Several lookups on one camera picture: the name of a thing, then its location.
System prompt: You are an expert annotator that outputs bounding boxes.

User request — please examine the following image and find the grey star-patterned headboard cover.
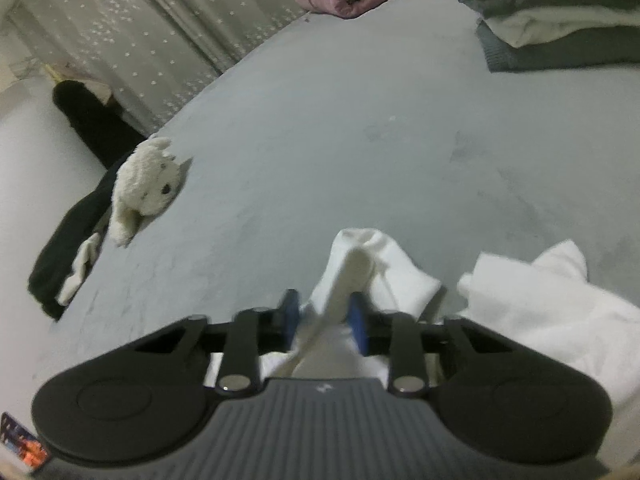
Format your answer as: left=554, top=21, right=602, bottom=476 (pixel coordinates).
left=1, top=0, right=303, bottom=132

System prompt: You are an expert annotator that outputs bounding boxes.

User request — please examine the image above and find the dark grey folded garment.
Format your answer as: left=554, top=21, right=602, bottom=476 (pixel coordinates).
left=476, top=23, right=639, bottom=73

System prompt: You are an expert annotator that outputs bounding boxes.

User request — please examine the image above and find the white folded garment in stack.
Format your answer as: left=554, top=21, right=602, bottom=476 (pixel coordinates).
left=484, top=6, right=639, bottom=48

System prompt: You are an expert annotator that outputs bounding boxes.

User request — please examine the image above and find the white plush dog toy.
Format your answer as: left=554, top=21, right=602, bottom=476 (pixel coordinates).
left=107, top=136, right=182, bottom=246

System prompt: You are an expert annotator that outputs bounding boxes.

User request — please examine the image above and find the phone with lit screen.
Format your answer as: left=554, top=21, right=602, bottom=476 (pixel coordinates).
left=1, top=412, right=51, bottom=472

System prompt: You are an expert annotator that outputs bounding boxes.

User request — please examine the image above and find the black clothing on bed edge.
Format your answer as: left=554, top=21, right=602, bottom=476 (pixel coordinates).
left=27, top=79, right=149, bottom=322

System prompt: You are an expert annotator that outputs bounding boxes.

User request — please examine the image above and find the white garment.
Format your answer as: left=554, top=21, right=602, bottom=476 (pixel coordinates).
left=484, top=6, right=639, bottom=48
left=207, top=226, right=640, bottom=461

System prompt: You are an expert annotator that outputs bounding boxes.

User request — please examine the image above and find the grey bed sheet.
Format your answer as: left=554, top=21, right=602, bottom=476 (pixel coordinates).
left=32, top=0, right=639, bottom=386

